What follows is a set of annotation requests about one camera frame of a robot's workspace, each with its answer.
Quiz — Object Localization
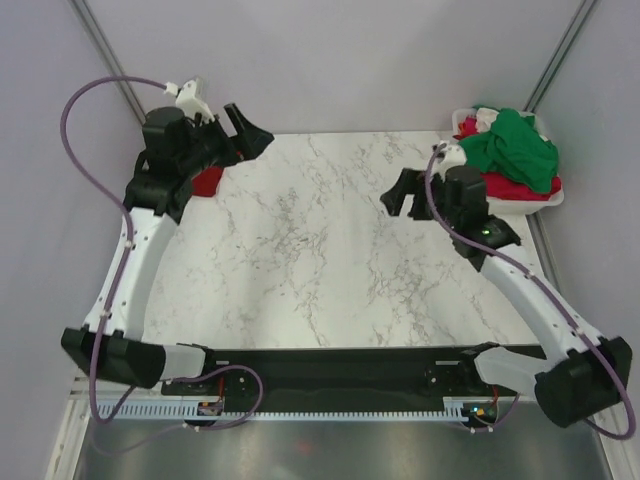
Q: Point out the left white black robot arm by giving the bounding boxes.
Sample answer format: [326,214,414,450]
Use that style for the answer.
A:
[61,103,274,393]

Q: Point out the dark red t shirt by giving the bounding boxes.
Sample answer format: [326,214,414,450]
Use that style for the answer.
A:
[192,167,224,198]

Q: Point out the white pink garment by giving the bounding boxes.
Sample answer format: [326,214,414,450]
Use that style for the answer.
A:
[452,106,499,140]

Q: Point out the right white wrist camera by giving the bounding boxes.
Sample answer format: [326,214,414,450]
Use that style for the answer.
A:
[432,142,467,178]

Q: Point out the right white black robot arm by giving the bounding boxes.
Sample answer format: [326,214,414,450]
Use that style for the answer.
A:
[380,166,636,438]

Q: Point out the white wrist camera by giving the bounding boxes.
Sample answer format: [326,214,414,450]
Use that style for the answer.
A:
[432,142,467,178]
[164,76,216,123]

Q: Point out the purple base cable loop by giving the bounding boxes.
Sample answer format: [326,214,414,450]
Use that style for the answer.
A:
[89,367,265,456]

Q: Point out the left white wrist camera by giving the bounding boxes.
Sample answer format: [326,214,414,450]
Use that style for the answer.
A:
[164,76,216,123]

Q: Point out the green t shirt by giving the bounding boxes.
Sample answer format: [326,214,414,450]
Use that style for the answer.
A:
[458,108,559,194]

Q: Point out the left aluminium frame post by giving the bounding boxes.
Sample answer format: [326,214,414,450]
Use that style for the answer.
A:
[68,0,145,124]

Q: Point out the white laundry basket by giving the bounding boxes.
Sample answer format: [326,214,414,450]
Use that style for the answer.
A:
[452,106,566,217]

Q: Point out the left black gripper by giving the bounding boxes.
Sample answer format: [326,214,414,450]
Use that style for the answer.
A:
[179,102,273,177]

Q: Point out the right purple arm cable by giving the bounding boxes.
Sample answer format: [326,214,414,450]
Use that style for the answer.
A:
[425,144,636,441]

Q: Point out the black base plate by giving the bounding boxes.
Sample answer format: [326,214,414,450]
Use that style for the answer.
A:
[161,346,514,412]

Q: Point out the bright red t shirt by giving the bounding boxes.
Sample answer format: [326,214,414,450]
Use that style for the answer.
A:
[481,173,562,201]

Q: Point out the white slotted cable duct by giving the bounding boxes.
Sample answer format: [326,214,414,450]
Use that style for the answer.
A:
[97,399,497,422]

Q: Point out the right aluminium frame post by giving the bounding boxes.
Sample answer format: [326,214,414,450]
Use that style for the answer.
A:
[524,0,600,113]

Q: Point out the aluminium frame post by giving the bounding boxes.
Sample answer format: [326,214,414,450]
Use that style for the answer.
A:
[524,0,600,113]
[68,0,145,124]

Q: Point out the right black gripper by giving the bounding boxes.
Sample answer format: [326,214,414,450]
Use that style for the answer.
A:
[380,168,460,231]

